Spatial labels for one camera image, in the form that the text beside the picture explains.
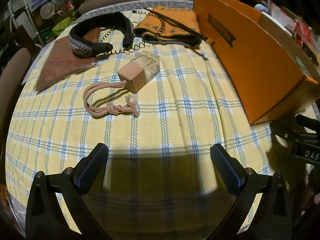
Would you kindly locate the round pale disc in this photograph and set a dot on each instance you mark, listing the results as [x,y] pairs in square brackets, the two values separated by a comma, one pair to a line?
[47,8]

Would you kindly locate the brown triangular packet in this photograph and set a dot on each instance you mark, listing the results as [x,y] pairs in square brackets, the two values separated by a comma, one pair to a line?
[62,65]

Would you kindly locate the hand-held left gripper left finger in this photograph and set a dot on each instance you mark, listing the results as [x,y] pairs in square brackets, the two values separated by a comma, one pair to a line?
[93,165]

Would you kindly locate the green plastic bag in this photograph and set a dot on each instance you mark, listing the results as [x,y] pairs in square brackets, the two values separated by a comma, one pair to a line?
[62,23]

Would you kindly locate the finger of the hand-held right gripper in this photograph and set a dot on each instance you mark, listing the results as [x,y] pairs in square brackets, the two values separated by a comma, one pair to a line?
[307,122]
[282,135]

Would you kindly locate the brown chair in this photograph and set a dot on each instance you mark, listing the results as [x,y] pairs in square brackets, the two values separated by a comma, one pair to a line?
[15,67]

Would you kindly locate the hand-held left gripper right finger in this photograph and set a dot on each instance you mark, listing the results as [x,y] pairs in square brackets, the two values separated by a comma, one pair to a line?
[226,165]

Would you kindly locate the person's right hand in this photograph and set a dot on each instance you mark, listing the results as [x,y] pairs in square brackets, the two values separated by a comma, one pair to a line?
[314,192]

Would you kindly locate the glass bottle with wooden cap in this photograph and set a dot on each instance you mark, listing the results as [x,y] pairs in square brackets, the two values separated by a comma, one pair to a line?
[130,76]

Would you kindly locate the orange cloth with grey lining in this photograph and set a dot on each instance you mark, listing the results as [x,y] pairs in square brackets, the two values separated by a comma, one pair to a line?
[172,33]

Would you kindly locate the yellow plaid tablecloth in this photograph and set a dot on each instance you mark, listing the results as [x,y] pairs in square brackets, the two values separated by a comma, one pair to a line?
[162,120]

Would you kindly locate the thin black stick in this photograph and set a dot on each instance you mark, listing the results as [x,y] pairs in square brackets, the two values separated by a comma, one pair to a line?
[180,25]

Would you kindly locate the orange cardboard box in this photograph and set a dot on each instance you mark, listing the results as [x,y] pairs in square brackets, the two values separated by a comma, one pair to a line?
[250,62]

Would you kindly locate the pastel striped round box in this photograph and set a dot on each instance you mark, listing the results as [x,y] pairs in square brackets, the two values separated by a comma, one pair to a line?
[261,7]

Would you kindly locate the black rhinestone headband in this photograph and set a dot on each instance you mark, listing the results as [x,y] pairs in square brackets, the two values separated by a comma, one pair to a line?
[117,17]

